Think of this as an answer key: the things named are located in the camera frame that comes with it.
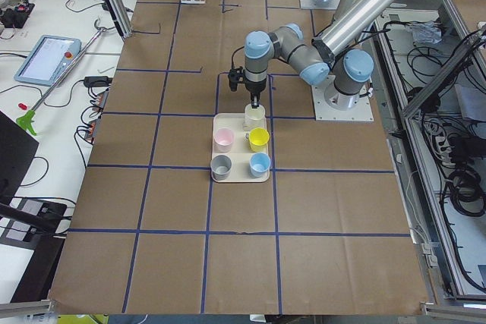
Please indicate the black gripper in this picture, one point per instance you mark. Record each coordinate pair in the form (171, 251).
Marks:
(254, 90)

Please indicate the white plastic cup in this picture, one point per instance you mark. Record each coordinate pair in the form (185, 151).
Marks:
(253, 116)

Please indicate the yellow plastic cup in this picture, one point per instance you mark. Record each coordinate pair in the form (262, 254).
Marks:
(258, 139)

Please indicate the pink plastic cup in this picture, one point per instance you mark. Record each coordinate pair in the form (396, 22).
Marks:
(223, 140)

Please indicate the light blue cup rear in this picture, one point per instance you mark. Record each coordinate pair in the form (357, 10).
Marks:
(259, 164)

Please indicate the grey plastic cup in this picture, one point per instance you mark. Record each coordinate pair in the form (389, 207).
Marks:
(220, 166)

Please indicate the cream plastic tray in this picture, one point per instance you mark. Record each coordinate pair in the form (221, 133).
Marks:
(240, 153)

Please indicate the blue teach pendant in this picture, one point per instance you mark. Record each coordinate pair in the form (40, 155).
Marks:
(49, 57)

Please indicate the black monitor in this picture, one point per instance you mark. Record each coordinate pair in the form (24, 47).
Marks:
(17, 151)

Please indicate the green handled reacher tool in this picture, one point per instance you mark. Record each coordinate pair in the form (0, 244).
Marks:
(25, 121)

